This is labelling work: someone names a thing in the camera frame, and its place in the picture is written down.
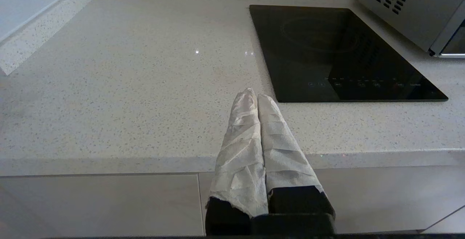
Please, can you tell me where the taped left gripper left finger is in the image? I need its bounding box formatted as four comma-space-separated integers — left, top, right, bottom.
205, 88, 269, 236

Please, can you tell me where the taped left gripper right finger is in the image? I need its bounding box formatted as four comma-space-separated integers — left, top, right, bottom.
257, 94, 335, 216

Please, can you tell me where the dark glass microwave door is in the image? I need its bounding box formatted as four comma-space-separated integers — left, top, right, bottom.
429, 17, 465, 58

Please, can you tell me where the silver microwave oven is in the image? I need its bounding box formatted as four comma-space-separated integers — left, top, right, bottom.
359, 0, 465, 56

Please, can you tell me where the black glass induction cooktop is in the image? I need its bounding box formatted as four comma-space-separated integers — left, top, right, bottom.
249, 5, 449, 103

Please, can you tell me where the wide grey cabinet front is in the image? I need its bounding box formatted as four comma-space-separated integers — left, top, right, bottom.
0, 174, 204, 238

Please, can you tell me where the angled grey cabinet front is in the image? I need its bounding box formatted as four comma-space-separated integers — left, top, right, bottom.
421, 206, 465, 234

